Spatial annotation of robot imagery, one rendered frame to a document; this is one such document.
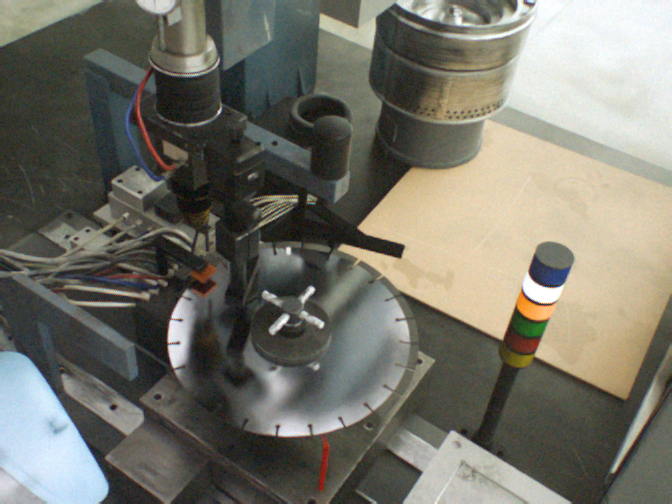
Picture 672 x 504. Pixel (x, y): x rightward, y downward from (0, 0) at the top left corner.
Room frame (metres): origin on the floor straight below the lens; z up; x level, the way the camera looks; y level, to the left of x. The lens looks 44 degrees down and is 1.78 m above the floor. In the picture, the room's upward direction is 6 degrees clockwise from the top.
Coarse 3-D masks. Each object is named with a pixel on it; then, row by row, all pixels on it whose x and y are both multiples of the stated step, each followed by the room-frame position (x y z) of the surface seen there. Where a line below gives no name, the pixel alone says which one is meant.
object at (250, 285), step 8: (248, 176) 0.68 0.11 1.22; (256, 176) 0.68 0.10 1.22; (256, 256) 0.76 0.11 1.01; (232, 264) 0.69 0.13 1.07; (248, 264) 0.74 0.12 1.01; (256, 264) 0.74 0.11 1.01; (232, 272) 0.69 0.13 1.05; (240, 272) 0.69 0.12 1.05; (248, 272) 0.73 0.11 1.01; (256, 272) 0.75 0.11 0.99; (232, 280) 0.69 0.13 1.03; (240, 280) 0.69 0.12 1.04; (248, 280) 0.71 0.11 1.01; (256, 280) 0.74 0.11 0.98; (232, 288) 0.69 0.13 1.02; (240, 288) 0.69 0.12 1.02; (248, 288) 0.70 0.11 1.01; (256, 288) 0.74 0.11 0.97; (224, 296) 0.68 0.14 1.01; (232, 296) 0.68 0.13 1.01; (240, 296) 0.68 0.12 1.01; (248, 296) 0.73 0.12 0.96; (232, 304) 0.68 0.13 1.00; (240, 304) 0.68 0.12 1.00
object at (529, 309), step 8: (520, 296) 0.67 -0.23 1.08; (520, 304) 0.67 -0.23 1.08; (528, 304) 0.66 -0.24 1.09; (536, 304) 0.65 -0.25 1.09; (544, 304) 0.65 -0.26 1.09; (552, 304) 0.65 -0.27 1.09; (520, 312) 0.66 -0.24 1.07; (528, 312) 0.65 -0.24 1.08; (536, 312) 0.65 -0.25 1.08; (544, 312) 0.65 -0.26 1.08; (536, 320) 0.65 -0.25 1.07; (544, 320) 0.65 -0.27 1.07
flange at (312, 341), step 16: (272, 304) 0.72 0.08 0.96; (304, 304) 0.73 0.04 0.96; (256, 320) 0.69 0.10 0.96; (272, 320) 0.69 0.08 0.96; (320, 320) 0.70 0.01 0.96; (256, 336) 0.66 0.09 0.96; (272, 336) 0.66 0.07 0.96; (288, 336) 0.66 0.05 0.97; (304, 336) 0.67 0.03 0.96; (320, 336) 0.67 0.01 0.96; (272, 352) 0.64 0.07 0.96; (288, 352) 0.64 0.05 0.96; (304, 352) 0.64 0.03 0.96; (320, 352) 0.65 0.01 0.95
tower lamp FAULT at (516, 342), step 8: (512, 328) 0.66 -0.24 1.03; (504, 336) 0.67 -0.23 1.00; (512, 336) 0.66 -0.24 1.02; (520, 336) 0.65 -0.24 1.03; (512, 344) 0.66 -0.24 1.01; (520, 344) 0.65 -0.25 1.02; (528, 344) 0.65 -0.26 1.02; (536, 344) 0.66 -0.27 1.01; (520, 352) 0.65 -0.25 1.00; (528, 352) 0.65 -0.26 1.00
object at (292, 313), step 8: (312, 288) 0.72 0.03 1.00; (264, 296) 0.70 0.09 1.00; (272, 296) 0.70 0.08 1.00; (304, 296) 0.71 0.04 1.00; (280, 304) 0.69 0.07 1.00; (288, 304) 0.69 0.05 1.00; (296, 304) 0.69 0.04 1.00; (288, 312) 0.67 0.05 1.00; (296, 312) 0.67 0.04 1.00; (304, 312) 0.68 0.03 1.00; (280, 320) 0.66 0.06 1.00; (288, 320) 0.67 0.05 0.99; (296, 320) 0.67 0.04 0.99; (304, 320) 0.67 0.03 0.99; (312, 320) 0.67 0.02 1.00; (272, 328) 0.65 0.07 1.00; (320, 328) 0.66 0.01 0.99
